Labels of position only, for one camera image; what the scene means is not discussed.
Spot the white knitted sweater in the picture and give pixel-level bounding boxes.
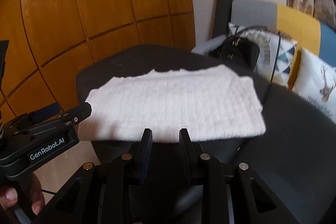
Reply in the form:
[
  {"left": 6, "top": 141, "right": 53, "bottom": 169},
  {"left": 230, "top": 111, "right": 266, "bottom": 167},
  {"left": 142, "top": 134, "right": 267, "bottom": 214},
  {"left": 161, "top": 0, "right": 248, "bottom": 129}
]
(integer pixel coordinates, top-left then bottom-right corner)
[{"left": 78, "top": 65, "right": 266, "bottom": 143}]

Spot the person's left hand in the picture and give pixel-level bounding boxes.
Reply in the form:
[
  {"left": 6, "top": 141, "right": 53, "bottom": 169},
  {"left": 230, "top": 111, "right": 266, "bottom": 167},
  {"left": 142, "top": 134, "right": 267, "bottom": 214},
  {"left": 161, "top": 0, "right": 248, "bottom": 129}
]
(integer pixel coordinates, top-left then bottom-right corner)
[{"left": 1, "top": 173, "right": 45, "bottom": 215}]

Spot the black ottoman seat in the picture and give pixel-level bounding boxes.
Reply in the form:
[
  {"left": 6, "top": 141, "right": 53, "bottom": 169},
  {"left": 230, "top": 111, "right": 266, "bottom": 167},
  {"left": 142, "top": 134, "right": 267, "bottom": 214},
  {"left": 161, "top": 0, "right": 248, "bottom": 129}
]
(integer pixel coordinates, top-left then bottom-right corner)
[{"left": 76, "top": 45, "right": 335, "bottom": 223}]

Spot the black handbag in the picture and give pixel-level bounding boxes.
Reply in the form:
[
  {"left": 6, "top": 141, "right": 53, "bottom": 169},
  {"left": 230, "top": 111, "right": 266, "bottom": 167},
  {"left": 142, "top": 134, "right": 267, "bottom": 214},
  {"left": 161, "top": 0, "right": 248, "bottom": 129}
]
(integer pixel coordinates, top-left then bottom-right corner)
[{"left": 209, "top": 26, "right": 266, "bottom": 71}]

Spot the hedgehog print pillow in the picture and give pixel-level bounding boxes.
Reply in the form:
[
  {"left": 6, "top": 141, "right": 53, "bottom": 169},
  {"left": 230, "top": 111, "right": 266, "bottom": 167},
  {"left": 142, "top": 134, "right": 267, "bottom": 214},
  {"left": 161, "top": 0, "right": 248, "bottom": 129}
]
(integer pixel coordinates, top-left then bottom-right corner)
[{"left": 238, "top": 28, "right": 282, "bottom": 80}]

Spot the geometric triangle pattern pillow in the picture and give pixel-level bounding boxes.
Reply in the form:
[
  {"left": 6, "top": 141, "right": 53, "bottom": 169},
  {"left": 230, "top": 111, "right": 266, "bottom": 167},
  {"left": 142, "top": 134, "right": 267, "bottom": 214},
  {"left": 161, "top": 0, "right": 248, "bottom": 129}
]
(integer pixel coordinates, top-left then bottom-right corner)
[{"left": 273, "top": 39, "right": 297, "bottom": 87}]

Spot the white deer print pillow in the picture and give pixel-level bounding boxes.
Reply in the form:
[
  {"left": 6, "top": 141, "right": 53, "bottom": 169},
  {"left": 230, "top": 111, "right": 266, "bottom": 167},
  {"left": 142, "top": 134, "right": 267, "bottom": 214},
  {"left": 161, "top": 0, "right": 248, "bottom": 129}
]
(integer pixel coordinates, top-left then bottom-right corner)
[{"left": 291, "top": 48, "right": 335, "bottom": 121}]

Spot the black rolled mat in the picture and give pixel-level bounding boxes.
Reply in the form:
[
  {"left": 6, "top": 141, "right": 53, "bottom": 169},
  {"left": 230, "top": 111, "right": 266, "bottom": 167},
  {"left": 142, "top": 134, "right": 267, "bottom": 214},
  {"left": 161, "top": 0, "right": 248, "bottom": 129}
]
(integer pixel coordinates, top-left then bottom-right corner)
[{"left": 212, "top": 0, "right": 234, "bottom": 38}]

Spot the grey yellow blue sofa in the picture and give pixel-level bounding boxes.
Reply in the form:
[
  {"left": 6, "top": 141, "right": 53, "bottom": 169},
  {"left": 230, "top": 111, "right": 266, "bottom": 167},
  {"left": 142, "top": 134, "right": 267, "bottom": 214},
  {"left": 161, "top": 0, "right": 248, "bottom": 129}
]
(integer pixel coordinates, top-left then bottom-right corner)
[{"left": 193, "top": 0, "right": 335, "bottom": 89}]

